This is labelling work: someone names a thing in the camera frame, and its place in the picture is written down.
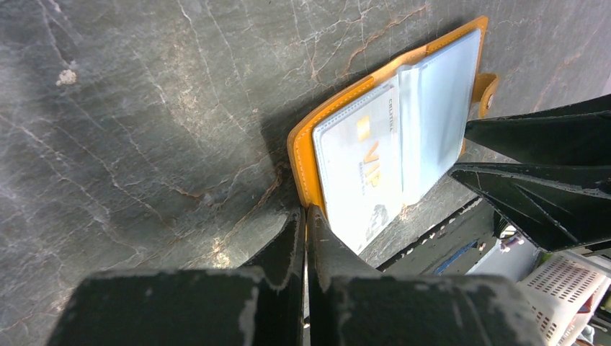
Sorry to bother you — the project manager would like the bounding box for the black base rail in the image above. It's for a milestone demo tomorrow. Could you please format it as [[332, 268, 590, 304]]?
[[377, 198, 497, 275]]

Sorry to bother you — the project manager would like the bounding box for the silver credit card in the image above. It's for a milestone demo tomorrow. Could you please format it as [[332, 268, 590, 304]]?
[[312, 76, 402, 254]]

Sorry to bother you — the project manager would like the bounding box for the orange card holder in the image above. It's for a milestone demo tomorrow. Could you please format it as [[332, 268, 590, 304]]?
[[287, 15, 500, 257]]

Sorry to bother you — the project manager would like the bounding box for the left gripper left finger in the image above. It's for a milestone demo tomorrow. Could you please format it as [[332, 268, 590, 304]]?
[[48, 208, 306, 345]]

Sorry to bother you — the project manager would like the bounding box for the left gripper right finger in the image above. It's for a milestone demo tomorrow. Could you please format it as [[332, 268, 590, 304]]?
[[306, 205, 544, 345]]

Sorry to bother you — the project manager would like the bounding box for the white perforated basket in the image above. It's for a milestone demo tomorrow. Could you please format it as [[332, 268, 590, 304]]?
[[517, 254, 610, 345]]

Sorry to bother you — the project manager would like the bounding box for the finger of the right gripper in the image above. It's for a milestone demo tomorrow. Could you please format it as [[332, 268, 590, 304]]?
[[465, 94, 610, 167], [449, 163, 610, 252]]

